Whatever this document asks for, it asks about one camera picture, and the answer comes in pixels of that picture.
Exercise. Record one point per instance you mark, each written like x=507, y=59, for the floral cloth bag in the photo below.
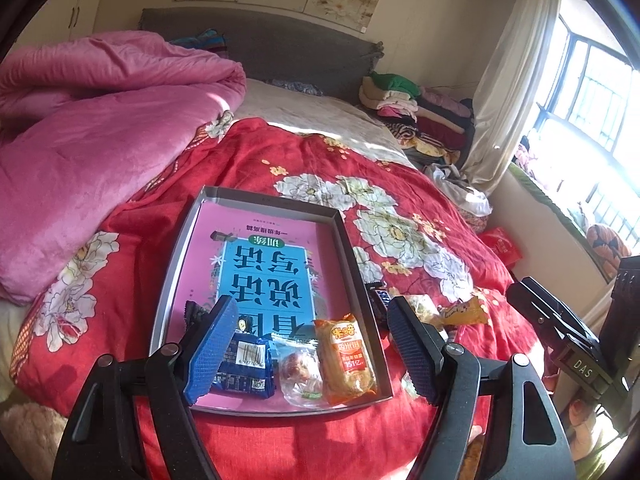
x=475, y=222

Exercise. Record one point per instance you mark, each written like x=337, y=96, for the window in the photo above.
x=590, y=85

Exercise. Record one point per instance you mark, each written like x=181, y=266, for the pink and blue book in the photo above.
x=270, y=270

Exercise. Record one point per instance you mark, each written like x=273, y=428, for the green windowsill mat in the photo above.
x=545, y=200

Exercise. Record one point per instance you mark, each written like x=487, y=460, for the black smiley snack packet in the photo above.
x=244, y=324

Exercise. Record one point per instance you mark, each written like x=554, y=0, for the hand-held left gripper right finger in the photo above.
x=410, y=347

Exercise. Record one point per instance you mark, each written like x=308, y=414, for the orange bread packet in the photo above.
x=347, y=360

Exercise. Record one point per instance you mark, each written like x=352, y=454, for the pile of folded clothes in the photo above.
x=425, y=110

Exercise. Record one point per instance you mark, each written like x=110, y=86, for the grey padded headboard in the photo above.
x=300, y=55

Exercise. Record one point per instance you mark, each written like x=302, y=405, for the teal and purple pillow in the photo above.
x=210, y=41

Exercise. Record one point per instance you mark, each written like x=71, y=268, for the orange patterned cushion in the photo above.
x=607, y=245

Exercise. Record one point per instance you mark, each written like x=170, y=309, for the small yellow snack packet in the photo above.
x=465, y=312

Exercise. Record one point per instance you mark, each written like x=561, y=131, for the clear pastry packet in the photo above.
x=300, y=370

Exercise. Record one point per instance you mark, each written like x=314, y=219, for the beige bed sheet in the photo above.
x=320, y=110

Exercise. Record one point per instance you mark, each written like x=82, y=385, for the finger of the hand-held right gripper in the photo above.
x=532, y=310
x=565, y=300

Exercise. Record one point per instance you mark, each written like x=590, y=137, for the dark chocolate bar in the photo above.
x=378, y=300

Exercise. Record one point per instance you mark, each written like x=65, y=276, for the blue patterned pillow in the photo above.
x=295, y=87

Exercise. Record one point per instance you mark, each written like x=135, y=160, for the round cracker packet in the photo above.
x=422, y=307

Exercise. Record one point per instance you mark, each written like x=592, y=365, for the clothes on windowsill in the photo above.
x=530, y=152

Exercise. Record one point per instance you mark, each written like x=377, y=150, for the cream curtain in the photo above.
x=510, y=85

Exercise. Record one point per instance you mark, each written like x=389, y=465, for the red plastic bag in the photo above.
x=500, y=247

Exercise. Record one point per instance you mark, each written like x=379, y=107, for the cream wardrobe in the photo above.
x=75, y=10

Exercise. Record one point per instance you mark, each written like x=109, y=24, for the blue cookie packet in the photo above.
x=245, y=370

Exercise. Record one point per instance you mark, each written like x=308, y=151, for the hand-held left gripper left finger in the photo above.
x=212, y=350

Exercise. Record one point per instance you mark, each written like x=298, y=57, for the pink quilt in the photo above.
x=100, y=135

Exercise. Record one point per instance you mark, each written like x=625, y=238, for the grey and white clothes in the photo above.
x=460, y=185

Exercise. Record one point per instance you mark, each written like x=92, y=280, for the grey cardboard tray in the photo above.
x=357, y=270

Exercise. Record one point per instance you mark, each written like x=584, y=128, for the red floral blanket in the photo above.
x=125, y=270

